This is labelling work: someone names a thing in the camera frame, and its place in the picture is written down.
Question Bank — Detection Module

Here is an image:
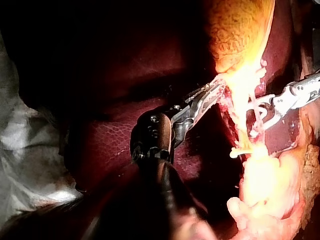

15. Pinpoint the thin tube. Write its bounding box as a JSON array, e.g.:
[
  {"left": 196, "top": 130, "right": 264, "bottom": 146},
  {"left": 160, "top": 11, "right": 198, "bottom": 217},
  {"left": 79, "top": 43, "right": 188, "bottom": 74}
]
[
  {"left": 247, "top": 92, "right": 266, "bottom": 141},
  {"left": 226, "top": 82, "right": 252, "bottom": 153}
]

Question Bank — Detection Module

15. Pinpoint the gallbladder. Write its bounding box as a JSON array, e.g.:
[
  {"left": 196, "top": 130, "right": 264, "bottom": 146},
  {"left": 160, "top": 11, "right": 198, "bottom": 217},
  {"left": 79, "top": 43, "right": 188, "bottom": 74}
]
[{"left": 203, "top": 0, "right": 277, "bottom": 101}]

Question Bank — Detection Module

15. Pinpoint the right arm instrument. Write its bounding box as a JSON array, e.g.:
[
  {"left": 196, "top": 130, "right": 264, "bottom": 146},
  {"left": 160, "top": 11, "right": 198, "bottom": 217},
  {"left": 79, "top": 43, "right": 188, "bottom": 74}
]
[{"left": 271, "top": 73, "right": 320, "bottom": 119}]

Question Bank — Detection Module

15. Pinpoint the white clip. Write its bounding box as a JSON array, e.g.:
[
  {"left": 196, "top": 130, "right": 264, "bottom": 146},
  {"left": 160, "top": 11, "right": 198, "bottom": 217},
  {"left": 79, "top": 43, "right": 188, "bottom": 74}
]
[
  {"left": 251, "top": 101, "right": 272, "bottom": 127},
  {"left": 229, "top": 146, "right": 254, "bottom": 159}
]

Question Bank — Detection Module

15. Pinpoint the left arm instrument jaw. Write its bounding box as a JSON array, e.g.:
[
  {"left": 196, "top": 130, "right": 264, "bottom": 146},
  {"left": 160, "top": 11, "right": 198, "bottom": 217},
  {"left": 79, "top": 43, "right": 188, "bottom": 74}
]
[
  {"left": 190, "top": 82, "right": 227, "bottom": 125},
  {"left": 184, "top": 78, "right": 222, "bottom": 105}
]

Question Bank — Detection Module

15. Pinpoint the left arm instrument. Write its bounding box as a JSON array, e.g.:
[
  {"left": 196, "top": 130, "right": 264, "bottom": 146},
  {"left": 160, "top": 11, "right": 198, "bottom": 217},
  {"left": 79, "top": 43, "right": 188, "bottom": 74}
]
[{"left": 129, "top": 100, "right": 201, "bottom": 165}]

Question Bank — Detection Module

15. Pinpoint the dark red liver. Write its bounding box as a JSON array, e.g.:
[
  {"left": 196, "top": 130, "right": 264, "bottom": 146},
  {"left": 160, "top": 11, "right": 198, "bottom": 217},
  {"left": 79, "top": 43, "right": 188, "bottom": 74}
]
[{"left": 22, "top": 0, "right": 320, "bottom": 196}]

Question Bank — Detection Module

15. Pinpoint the right arm instrument jaw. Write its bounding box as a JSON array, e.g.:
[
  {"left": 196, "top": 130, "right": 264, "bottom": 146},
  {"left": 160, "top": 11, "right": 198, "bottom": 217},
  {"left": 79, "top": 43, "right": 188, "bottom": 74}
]
[
  {"left": 249, "top": 93, "right": 276, "bottom": 104},
  {"left": 259, "top": 114, "right": 285, "bottom": 131}
]

